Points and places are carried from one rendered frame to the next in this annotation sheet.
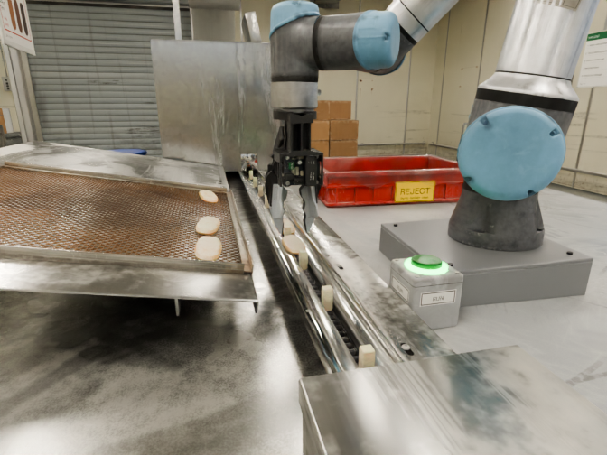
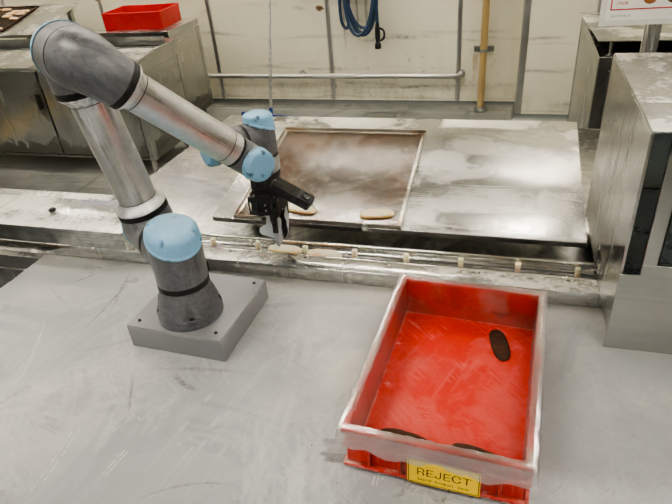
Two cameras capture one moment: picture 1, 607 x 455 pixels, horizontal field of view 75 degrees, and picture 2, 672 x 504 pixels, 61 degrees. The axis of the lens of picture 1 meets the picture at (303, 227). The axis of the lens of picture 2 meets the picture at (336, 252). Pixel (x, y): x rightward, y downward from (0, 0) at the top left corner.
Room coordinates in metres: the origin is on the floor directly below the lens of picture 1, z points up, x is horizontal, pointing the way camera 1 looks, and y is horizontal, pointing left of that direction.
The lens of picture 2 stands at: (1.52, -1.08, 1.69)
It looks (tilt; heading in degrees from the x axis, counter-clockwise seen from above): 32 degrees down; 121
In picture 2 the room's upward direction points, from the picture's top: 5 degrees counter-clockwise
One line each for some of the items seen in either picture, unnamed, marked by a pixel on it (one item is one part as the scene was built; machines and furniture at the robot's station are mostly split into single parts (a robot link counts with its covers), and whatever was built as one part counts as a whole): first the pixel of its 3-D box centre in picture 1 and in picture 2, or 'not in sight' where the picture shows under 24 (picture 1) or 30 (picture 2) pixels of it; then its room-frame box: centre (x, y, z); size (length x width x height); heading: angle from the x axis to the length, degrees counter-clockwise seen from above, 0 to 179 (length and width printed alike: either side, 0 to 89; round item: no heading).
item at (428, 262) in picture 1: (425, 264); not in sight; (0.49, -0.16, 0.90); 0.04 x 0.04 x 0.02
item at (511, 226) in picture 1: (497, 208); (186, 294); (0.66, -0.33, 0.93); 0.15 x 0.15 x 0.10
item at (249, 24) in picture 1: (252, 46); not in sight; (3.03, 0.36, 1.48); 0.34 x 0.12 x 0.38; 13
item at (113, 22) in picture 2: not in sight; (142, 16); (-2.24, 2.47, 0.93); 0.51 x 0.36 x 0.13; 17
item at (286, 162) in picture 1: (295, 149); (267, 191); (0.66, 0.01, 1.03); 0.09 x 0.08 x 0.12; 13
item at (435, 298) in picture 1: (420, 302); not in sight; (0.49, -0.16, 0.84); 0.08 x 0.08 x 0.11; 13
